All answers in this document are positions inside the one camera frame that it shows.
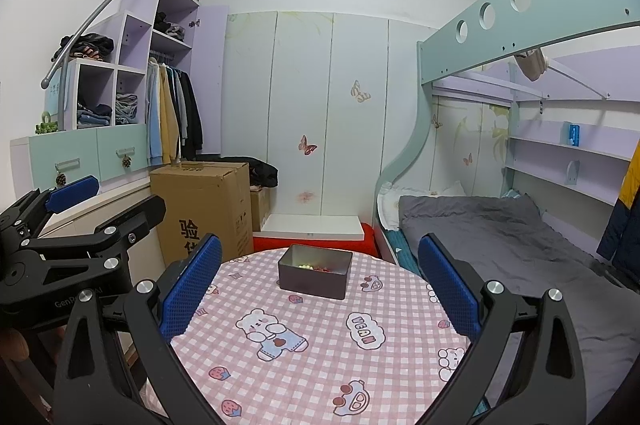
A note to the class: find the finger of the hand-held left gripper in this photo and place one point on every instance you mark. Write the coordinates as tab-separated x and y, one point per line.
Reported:
140	214
70	193

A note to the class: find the teal bunk bed frame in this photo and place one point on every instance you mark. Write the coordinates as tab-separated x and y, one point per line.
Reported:
500	5

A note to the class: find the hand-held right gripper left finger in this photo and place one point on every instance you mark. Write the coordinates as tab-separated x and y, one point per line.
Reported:
192	290

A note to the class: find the small cardboard box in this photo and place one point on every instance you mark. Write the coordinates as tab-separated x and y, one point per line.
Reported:
259	210

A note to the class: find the grey blanket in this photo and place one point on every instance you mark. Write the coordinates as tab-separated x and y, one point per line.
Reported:
500	230

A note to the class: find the small blue box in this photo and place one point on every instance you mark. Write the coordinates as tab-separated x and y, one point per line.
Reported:
572	134

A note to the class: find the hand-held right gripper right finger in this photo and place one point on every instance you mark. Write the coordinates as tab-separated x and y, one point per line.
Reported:
450	290

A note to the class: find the black bag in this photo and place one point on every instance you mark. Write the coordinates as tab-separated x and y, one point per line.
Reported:
262	175

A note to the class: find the yellow hanging top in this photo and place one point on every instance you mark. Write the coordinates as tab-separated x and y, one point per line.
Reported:
170	115

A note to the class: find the yellow and navy jacket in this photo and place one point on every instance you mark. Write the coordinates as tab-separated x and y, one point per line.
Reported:
625	215

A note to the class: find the pile of dark clothes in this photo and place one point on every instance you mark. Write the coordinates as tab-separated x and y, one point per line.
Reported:
87	44

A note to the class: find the grey metal tin box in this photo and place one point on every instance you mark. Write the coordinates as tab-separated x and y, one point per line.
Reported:
310	283

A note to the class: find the brown hanging cloth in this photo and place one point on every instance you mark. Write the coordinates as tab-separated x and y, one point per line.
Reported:
531	64

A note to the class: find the small green plant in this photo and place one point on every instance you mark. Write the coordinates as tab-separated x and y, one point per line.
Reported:
45	126

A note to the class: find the pink checked tablecloth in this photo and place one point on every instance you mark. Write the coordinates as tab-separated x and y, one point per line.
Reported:
310	345

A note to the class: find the folded blue jeans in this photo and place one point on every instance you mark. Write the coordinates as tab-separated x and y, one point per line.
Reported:
95	117

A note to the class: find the folded grey clothes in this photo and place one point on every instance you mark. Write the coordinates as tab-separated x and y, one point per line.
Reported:
126	109

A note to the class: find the large cardboard box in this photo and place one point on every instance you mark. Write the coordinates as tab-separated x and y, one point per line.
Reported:
200	200

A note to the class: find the teal bed mat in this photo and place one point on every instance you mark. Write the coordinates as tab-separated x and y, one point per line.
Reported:
400	251

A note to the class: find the purple stair cabinet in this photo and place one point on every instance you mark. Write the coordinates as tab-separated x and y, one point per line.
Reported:
135	30

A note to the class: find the white wardrobe with butterfly stickers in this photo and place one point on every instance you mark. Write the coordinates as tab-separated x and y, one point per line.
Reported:
300	80

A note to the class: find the white board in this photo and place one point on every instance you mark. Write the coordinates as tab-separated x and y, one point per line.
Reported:
310	225

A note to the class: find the grey shelf bracket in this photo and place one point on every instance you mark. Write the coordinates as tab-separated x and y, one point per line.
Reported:
573	172

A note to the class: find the person's left forearm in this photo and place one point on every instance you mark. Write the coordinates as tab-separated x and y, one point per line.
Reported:
12	346

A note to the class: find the white pillow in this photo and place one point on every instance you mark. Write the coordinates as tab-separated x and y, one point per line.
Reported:
387	205

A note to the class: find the dark folded clothes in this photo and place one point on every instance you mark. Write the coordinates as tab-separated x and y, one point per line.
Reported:
170	26

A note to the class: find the light blue hanging shirt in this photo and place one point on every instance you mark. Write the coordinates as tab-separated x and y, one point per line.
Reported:
154	115

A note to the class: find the black hanging coats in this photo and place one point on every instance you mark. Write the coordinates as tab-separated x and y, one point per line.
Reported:
189	115

